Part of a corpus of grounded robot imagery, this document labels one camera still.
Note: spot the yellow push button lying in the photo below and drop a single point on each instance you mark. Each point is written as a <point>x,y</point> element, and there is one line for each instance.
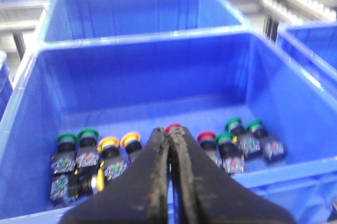
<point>68,187</point>

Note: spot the red push button centre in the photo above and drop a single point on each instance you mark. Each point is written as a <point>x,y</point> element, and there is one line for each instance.
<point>173,125</point>

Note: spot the green push button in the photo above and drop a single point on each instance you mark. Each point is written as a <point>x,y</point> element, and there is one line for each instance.
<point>63,161</point>
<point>87,155</point>
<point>273,149</point>
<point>245,141</point>
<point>232,158</point>

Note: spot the red push button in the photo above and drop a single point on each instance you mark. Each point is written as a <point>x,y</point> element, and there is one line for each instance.
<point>173,125</point>
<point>206,141</point>

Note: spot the green push button far left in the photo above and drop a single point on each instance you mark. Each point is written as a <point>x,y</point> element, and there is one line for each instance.
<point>63,161</point>

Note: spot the green push button far right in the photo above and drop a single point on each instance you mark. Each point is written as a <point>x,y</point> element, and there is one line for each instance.
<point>273,149</point>

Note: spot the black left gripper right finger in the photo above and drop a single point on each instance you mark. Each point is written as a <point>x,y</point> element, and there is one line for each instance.
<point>206,194</point>

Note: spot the blue crate rear left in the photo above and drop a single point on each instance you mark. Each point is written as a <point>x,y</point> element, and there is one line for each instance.
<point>75,20</point>

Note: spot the red push button right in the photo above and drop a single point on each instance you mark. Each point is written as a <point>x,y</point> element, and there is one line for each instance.
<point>206,141</point>

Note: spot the green push button front right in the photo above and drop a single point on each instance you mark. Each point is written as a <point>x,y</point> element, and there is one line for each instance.
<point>232,158</point>

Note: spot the blue crate rear right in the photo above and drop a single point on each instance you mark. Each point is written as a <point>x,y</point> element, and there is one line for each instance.
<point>312,43</point>

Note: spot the blue crate front left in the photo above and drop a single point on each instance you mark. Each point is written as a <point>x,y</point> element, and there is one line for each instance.
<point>200,83</point>

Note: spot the green push button rear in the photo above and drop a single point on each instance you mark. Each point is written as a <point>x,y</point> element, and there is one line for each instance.
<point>245,141</point>

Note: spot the blue crate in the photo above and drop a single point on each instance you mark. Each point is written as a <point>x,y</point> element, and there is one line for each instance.
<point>312,43</point>
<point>75,20</point>
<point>200,83</point>

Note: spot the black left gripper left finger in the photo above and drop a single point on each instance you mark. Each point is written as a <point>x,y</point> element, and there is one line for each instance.
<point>138,195</point>

